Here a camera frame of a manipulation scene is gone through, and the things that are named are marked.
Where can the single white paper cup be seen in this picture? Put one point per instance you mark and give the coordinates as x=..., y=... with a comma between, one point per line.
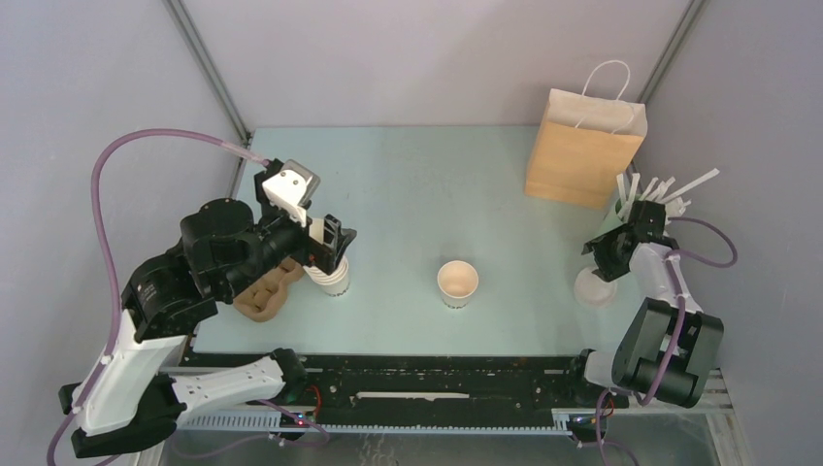
x=457, y=281

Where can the stack of white lids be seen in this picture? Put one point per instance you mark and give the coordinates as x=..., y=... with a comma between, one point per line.
x=592, y=291

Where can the brown pulp cup carrier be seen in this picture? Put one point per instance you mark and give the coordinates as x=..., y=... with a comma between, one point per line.
x=262, y=300

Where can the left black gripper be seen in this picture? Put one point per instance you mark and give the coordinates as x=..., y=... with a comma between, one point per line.
x=314, y=252

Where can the stack of white paper cups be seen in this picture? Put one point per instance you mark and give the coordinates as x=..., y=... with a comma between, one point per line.
x=329, y=273

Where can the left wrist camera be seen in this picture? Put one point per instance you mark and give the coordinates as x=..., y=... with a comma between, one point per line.
x=289, y=186

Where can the green straw holder cup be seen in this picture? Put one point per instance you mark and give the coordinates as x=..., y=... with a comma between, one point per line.
x=615, y=216

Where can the brown paper bag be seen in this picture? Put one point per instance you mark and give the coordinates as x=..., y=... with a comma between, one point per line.
x=584, y=144

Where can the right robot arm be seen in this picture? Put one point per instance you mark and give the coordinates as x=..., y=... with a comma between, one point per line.
x=671, y=344

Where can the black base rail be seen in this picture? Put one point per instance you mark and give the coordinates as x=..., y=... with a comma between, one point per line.
x=445, y=394

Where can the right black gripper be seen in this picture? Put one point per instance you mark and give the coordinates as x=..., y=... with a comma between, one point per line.
x=608, y=270

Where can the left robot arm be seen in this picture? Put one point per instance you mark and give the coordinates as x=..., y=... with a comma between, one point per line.
x=127, y=404

